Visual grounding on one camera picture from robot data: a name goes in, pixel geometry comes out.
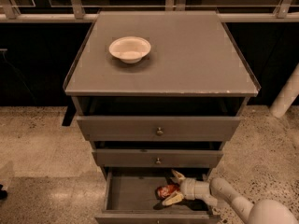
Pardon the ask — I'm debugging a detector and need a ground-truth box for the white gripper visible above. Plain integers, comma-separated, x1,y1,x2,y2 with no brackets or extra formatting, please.
162,169,218,206

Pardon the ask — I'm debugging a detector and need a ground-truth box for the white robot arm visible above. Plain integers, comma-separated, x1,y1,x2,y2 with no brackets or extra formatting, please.
156,169,299,224

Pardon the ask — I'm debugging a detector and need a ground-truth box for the brass middle drawer knob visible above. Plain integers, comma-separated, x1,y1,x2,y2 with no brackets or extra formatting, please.
155,158,162,165

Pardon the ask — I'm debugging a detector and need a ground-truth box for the brass drawer knob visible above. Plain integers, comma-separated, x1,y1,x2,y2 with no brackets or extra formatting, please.
156,127,164,136
155,158,162,165

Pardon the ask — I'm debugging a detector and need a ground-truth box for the grey bottom drawer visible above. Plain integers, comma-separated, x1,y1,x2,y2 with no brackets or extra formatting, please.
95,167,220,224

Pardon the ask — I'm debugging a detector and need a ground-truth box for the grey drawer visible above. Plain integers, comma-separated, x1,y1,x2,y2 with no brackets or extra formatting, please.
95,167,220,224
93,149,223,168
77,116,240,142

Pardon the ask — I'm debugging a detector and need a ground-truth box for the brass top drawer knob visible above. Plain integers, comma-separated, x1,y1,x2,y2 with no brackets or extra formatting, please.
156,127,164,136

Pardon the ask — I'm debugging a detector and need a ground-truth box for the grey middle drawer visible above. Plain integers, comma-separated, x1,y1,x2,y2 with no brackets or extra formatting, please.
93,149,223,168

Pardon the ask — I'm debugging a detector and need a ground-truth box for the grey drawer cabinet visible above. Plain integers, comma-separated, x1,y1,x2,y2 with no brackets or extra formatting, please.
62,10,261,224

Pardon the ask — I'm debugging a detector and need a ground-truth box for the grey top drawer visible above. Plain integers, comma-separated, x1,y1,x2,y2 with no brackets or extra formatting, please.
77,116,240,142

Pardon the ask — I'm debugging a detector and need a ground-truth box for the white paper bowl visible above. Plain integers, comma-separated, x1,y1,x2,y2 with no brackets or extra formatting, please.
108,36,151,63

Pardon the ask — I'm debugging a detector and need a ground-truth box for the black shoe tip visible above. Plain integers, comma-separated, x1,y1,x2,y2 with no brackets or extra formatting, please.
0,184,7,200

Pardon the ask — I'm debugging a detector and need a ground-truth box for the metal window railing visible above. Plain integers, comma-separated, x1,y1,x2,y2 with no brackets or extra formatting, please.
0,0,299,22

